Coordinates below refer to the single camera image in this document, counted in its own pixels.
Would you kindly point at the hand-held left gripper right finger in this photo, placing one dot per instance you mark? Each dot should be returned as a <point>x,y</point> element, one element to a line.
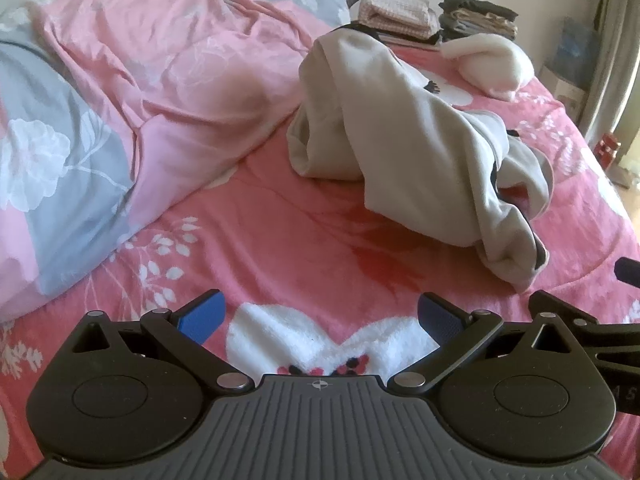
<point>440,317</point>

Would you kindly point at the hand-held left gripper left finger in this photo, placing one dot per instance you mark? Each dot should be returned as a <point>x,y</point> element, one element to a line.
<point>202,317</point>

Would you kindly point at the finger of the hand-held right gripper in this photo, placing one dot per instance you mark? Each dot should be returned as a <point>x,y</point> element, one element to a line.
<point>630,270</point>
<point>580,317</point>

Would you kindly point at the beige jacket with black trim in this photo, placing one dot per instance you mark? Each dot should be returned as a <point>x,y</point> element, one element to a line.
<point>425,160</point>

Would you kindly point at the stack of dark folded clothes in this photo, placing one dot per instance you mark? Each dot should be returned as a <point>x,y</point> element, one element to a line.
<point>475,15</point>

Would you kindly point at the red bottle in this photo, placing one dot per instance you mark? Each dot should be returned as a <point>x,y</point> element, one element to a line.
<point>606,150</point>

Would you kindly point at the pink floral bed blanket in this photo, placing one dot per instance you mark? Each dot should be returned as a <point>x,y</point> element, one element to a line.
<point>300,220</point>

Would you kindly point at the white water dispenser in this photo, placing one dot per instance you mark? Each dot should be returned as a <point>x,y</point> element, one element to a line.
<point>565,87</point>

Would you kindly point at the grey curtain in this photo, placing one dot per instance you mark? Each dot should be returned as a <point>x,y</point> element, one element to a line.
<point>607,60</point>

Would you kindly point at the white fleece folded blanket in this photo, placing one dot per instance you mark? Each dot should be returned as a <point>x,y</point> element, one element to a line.
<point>492,67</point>

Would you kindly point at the pink grey floral duvet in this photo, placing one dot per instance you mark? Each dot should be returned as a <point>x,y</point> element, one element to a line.
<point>150,60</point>

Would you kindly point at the folded lilac sheet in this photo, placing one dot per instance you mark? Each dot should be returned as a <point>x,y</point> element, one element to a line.
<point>410,41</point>

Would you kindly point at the checked folded cloth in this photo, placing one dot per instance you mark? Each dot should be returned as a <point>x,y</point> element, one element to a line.
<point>395,10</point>

